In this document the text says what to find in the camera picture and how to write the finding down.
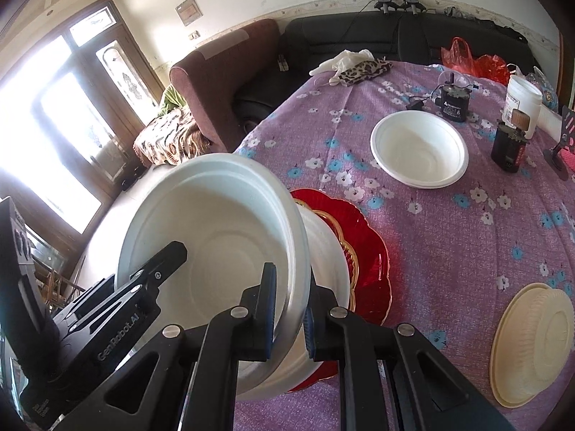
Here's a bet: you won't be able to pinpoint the white foam bowl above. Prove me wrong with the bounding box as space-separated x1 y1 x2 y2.
114 153 312 362
234 204 352 401

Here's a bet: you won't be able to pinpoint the white paper bowl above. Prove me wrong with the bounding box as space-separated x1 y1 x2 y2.
370 111 470 189

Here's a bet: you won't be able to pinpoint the white gloves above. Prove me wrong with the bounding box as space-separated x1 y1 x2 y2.
308 49 376 77

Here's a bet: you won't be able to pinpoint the leopard print cloth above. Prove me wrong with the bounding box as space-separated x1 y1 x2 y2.
329 59 395 87

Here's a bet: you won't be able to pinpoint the red gold-rimmed plate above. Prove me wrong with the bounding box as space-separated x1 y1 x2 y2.
287 215 392 392
290 189 361 315

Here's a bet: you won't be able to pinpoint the brown patterned blanket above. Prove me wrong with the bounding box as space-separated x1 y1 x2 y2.
133 107 208 168

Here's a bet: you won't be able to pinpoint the cream ribbed bowl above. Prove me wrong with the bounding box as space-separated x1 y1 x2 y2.
489 282 575 409

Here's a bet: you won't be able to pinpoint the maroon armchair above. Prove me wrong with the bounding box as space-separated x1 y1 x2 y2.
169 18 289 154

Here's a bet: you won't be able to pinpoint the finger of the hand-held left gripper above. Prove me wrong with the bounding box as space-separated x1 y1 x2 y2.
114 241 188 301

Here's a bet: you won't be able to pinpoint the red plastic bag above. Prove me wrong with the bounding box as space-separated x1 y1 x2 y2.
440 37 514 84

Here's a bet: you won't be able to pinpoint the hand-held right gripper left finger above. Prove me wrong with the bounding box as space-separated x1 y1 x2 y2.
58 263 278 431

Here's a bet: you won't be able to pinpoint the green cloth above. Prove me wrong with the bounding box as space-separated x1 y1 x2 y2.
157 84 181 116

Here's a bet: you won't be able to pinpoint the black leather sofa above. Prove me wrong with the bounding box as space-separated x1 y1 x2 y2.
233 10 542 123

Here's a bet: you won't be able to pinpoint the small wall plaque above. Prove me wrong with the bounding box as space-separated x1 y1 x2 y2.
175 0 204 26

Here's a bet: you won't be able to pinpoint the purple floral tablecloth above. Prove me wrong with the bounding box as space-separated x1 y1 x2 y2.
231 60 575 431

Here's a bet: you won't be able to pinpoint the dark bottle with wooden cap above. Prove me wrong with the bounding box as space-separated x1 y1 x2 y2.
491 110 532 174

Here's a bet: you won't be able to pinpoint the white plastic jar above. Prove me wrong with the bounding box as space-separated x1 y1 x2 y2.
502 75 544 141

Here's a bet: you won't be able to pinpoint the black phone stand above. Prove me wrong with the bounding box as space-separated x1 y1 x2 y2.
543 105 575 183

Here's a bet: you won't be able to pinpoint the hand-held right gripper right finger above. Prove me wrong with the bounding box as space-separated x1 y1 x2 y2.
303 286 517 431

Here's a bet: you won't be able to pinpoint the wooden glass door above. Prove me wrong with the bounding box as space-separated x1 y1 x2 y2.
0 0 165 235

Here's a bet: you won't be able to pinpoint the black round device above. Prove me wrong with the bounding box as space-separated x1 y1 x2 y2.
438 74 473 122

